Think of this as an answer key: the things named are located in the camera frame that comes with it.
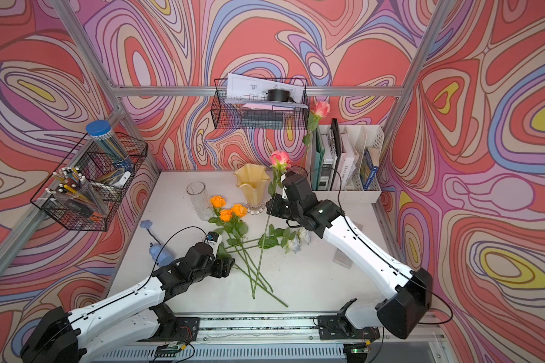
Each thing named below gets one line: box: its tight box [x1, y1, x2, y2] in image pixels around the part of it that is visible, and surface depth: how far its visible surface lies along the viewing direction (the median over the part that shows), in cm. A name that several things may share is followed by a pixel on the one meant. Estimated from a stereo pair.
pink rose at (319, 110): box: [302, 101, 331, 169], surface depth 85 cm
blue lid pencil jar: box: [85, 119, 134, 173], surface depth 75 cm
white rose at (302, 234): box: [286, 226, 312, 251], surface depth 92 cm
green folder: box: [311, 127, 326, 191], surface depth 90 cm
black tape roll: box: [267, 89, 290, 103], surface depth 84 cm
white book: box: [333, 133, 357, 190], surface depth 95 cm
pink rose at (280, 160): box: [252, 150, 292, 293], surface depth 78 cm
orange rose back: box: [209, 195, 227, 210], surface depth 103 cm
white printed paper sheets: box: [227, 73, 306, 103], surface depth 88 cm
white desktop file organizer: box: [305, 124, 386, 204], surface depth 100 cm
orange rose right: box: [231, 204, 289, 308], surface depth 96 cm
